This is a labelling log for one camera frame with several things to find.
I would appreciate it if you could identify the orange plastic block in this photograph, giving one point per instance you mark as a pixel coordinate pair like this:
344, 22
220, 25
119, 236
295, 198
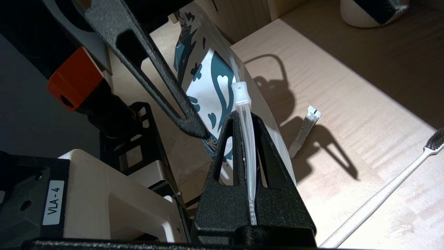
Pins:
74, 80

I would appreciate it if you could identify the white toothbrush dark bristles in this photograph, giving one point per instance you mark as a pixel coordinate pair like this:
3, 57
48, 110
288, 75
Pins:
381, 198

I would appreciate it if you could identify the white black robot chassis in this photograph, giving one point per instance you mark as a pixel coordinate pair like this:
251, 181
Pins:
104, 208

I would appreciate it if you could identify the small white toothpaste tube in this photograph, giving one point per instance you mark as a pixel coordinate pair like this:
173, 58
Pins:
305, 132

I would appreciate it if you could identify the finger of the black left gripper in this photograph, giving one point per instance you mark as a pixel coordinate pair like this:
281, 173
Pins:
152, 69

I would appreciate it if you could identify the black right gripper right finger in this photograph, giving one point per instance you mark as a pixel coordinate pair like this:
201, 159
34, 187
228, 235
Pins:
281, 208

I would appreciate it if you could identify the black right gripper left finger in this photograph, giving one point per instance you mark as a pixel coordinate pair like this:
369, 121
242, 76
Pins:
225, 208

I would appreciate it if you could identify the blue white patterned zip pouch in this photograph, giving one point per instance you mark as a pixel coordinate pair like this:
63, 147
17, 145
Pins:
208, 86

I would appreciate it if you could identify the white ribbed ceramic mug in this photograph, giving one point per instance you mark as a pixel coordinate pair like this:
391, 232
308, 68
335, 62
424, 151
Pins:
357, 19

